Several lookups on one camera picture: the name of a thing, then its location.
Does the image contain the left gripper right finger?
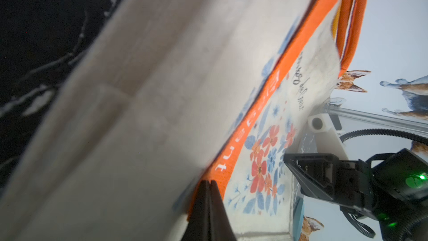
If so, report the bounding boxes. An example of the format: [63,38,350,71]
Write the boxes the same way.
[209,180,237,241]

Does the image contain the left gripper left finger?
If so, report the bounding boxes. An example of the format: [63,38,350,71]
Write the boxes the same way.
[181,180,210,241]

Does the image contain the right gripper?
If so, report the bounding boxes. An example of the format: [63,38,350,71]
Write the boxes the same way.
[284,153,376,219]

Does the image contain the cream bag orange handles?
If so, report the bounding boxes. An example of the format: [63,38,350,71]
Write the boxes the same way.
[1,0,367,241]

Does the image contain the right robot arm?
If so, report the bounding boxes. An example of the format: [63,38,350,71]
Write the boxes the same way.
[284,148,428,241]

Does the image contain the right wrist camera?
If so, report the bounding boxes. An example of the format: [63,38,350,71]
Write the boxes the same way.
[307,113,348,161]

